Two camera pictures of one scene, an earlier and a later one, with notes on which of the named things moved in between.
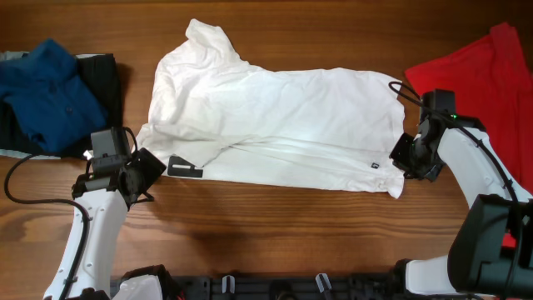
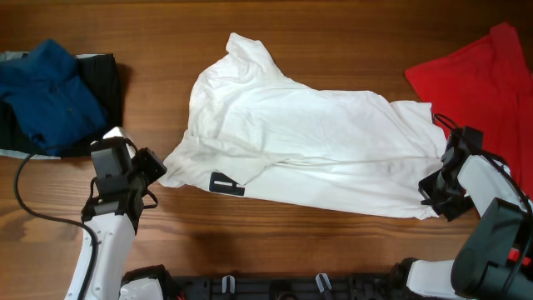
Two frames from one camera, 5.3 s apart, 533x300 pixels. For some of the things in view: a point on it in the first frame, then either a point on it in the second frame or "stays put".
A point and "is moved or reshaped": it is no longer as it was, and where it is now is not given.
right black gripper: (400, 149) → (437, 194)
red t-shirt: (492, 82) stays put
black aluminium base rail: (286, 287) stays put
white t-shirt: (215, 116) is moved or reshaped
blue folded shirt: (53, 106) stays put
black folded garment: (98, 69) stays put
